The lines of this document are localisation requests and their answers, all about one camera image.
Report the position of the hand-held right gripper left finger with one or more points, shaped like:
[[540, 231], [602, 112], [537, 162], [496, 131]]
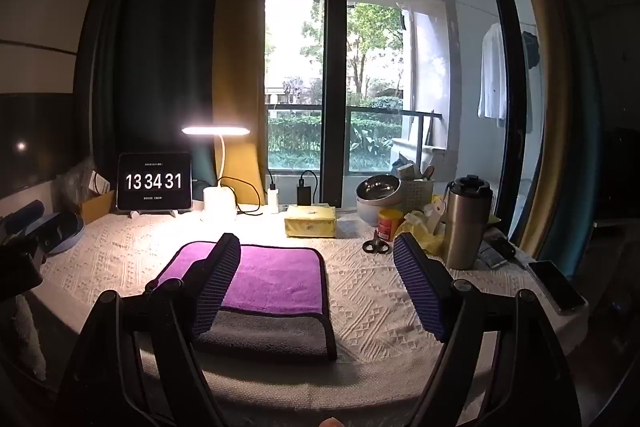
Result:
[[220, 282]]

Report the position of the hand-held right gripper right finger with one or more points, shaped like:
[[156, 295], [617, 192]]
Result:
[[422, 289]]

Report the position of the purple and grey towel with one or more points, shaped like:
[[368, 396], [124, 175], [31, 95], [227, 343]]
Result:
[[280, 277]]

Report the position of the white textured tablecloth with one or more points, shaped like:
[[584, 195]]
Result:
[[370, 302]]

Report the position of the yellow plastic bag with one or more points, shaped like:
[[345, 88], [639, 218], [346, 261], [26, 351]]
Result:
[[425, 229]]

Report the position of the orange jar with yellow lid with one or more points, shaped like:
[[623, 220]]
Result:
[[389, 227]]

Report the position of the steel tumbler with black lid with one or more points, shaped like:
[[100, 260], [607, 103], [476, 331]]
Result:
[[466, 227]]

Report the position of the white desk lamp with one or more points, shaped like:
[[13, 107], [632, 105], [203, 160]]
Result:
[[218, 203]]

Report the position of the white fluffy cloth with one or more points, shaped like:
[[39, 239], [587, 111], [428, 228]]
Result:
[[27, 337]]

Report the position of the cardboard box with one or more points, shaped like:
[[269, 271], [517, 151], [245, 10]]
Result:
[[96, 207]]

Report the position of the black remote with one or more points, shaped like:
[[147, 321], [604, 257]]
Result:
[[504, 247]]

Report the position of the white perforated basket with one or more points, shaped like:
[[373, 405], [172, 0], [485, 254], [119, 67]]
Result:
[[417, 196]]

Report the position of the white pot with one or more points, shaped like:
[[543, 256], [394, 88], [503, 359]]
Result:
[[367, 212]]

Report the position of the white charger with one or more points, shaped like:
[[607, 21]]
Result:
[[272, 201]]

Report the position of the clear plastic bag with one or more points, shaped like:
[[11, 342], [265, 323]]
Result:
[[80, 179]]

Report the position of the yellow tissue pack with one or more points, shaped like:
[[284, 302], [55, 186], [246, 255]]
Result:
[[310, 221]]

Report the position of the steel bowl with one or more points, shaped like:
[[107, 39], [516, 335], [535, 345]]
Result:
[[377, 189]]

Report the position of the white tablet stand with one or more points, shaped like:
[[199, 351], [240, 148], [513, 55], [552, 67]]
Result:
[[134, 212]]

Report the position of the tablet with clock display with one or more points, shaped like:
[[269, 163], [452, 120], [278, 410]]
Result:
[[154, 181]]

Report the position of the black power bank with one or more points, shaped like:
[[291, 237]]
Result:
[[304, 194]]

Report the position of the smartphone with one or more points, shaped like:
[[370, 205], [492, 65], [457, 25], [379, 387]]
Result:
[[556, 287]]

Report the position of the balcony railing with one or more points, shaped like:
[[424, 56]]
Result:
[[380, 111]]

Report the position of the yellow and teal curtain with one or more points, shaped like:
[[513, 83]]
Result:
[[560, 107]]

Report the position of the white hanging shirt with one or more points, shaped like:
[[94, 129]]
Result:
[[492, 72]]

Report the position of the dark green curtain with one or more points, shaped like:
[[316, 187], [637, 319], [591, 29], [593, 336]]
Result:
[[150, 32]]

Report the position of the dark hanging garment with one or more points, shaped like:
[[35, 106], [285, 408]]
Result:
[[530, 49]]

